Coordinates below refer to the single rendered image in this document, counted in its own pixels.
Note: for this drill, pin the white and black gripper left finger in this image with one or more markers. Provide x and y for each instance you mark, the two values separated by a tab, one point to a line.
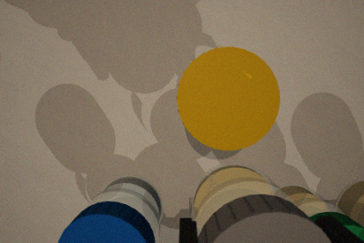
187	231

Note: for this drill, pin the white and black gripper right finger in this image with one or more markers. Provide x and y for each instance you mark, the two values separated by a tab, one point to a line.
336	232

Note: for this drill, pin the white plastic bottle with grey cap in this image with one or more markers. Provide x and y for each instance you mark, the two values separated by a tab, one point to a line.
267	215

